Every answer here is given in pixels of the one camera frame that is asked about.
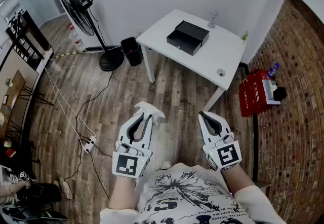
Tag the person's white printed shirt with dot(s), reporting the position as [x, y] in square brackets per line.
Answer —
[189, 192]

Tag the large clear water bottle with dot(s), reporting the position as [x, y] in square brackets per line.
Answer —
[77, 40]

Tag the small black holder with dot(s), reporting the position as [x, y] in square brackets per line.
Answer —
[279, 93]

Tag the white box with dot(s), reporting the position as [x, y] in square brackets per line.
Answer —
[268, 91]

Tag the blue water bottle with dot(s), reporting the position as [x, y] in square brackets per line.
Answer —
[273, 71]

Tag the person's right forearm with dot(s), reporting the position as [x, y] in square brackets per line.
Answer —
[238, 180]

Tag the black drawer box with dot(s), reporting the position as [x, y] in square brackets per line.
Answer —
[189, 33]

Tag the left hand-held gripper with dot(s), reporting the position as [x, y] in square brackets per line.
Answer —
[126, 164]

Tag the small grey lantern ornament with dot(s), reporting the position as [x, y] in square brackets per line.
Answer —
[212, 21]

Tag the black waste bin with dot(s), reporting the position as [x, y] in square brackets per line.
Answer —
[131, 53]

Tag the white power strip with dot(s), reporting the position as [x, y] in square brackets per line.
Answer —
[89, 144]

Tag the small green potted plant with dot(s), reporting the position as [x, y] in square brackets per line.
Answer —
[244, 36]

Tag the person's left forearm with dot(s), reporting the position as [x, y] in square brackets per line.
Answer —
[122, 192]

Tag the black standing fan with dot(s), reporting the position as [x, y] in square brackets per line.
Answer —
[111, 60]

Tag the white table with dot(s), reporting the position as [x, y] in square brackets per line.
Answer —
[222, 50]

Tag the wooden table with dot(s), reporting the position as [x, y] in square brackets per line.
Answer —
[14, 96]

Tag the red cardboard boxes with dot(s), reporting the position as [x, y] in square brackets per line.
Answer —
[250, 93]

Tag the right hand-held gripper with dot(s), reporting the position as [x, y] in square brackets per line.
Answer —
[225, 157]

